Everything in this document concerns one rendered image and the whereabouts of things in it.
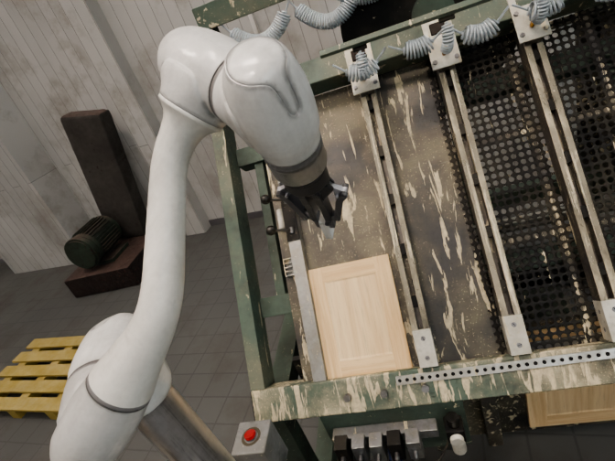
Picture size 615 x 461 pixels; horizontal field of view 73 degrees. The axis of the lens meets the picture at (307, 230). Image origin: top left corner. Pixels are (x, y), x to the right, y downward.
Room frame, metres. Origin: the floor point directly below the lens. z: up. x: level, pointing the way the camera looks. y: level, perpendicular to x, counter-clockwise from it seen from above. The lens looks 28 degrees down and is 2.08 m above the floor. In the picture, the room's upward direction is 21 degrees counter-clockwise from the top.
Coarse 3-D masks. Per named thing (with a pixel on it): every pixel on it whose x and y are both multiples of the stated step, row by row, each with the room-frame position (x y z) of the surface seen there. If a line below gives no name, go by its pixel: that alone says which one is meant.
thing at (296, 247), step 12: (300, 228) 1.47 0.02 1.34; (300, 240) 1.42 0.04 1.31; (300, 252) 1.39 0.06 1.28; (300, 264) 1.36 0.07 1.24; (300, 276) 1.34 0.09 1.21; (300, 288) 1.32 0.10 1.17; (300, 300) 1.29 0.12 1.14; (312, 300) 1.28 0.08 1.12; (312, 312) 1.25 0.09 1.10; (312, 324) 1.23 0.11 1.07; (312, 336) 1.20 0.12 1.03; (312, 348) 1.18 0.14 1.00; (312, 360) 1.16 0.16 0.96; (312, 372) 1.13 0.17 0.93; (324, 372) 1.12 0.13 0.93
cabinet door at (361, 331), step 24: (336, 264) 1.33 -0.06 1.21; (360, 264) 1.29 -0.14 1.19; (384, 264) 1.25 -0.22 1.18; (312, 288) 1.31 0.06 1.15; (336, 288) 1.28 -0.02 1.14; (360, 288) 1.25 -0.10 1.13; (384, 288) 1.21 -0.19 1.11; (336, 312) 1.23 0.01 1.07; (360, 312) 1.20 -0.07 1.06; (384, 312) 1.16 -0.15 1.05; (336, 336) 1.19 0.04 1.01; (360, 336) 1.15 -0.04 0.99; (384, 336) 1.12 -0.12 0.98; (336, 360) 1.14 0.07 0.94; (360, 360) 1.11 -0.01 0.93; (384, 360) 1.07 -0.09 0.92; (408, 360) 1.04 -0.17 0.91
